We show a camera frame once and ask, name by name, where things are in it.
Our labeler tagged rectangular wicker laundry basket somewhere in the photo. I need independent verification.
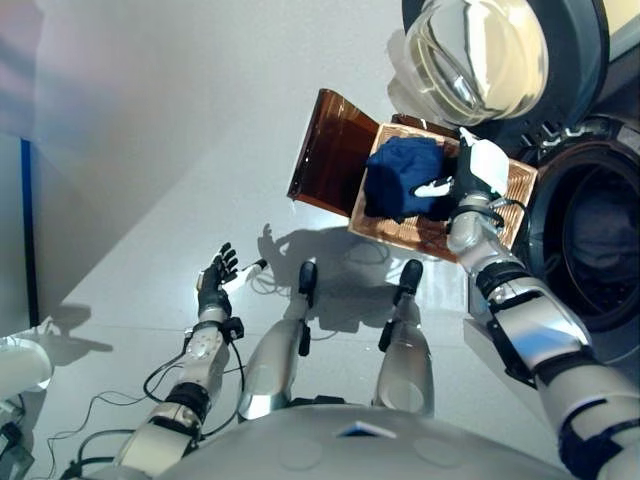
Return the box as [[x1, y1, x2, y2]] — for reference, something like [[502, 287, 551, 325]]
[[348, 122, 540, 265]]

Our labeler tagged silver right robot leg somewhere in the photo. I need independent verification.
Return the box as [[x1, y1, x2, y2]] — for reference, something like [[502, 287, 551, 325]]
[[369, 258, 436, 419]]

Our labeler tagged black power adapter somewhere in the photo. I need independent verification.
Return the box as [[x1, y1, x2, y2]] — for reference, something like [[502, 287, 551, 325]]
[[0, 422, 21, 454]]

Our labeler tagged blue-edged grey panel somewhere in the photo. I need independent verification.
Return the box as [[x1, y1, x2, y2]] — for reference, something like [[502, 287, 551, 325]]
[[0, 132, 40, 326]]

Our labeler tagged round glass washer door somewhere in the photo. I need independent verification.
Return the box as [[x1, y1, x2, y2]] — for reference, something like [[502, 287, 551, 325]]
[[399, 0, 610, 151]]

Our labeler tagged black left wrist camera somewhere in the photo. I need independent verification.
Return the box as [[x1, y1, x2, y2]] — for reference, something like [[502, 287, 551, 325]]
[[222, 317, 246, 344]]

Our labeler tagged white rounded plastic device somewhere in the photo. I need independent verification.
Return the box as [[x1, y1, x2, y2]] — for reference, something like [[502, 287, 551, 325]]
[[0, 337, 54, 396]]

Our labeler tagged grey front-load washing machine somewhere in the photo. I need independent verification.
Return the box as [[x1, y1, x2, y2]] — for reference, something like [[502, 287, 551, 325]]
[[462, 0, 640, 389]]

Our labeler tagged silver robot leg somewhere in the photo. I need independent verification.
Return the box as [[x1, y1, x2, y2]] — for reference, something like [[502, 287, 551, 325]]
[[369, 258, 436, 419], [237, 259, 321, 422]]

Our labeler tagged clear plastic box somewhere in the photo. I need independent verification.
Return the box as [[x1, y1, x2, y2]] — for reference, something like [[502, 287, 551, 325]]
[[0, 434, 34, 471]]

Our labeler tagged silver left robot leg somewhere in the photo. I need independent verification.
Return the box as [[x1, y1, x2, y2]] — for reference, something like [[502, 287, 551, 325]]
[[237, 259, 321, 422]]

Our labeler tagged thin grey floor cable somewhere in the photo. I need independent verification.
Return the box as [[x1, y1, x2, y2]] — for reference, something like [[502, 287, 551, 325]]
[[47, 392, 146, 469]]

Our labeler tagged dark blue garment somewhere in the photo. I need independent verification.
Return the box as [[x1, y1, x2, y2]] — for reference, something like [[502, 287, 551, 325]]
[[362, 137, 459, 225]]

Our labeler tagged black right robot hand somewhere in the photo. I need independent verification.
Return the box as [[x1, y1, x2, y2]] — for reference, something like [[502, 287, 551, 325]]
[[409, 127, 511, 205]]

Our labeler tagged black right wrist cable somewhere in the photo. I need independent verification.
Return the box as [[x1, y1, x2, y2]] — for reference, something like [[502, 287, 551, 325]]
[[492, 196, 530, 232]]

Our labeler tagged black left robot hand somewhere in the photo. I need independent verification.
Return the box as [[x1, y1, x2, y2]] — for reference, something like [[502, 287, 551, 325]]
[[194, 242, 269, 313]]

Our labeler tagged brown translucent plastic stool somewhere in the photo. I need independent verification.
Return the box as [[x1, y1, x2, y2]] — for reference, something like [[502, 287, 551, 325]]
[[287, 88, 461, 220]]

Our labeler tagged grey robot torso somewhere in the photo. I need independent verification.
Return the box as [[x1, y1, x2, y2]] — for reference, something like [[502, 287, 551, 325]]
[[149, 399, 566, 480]]

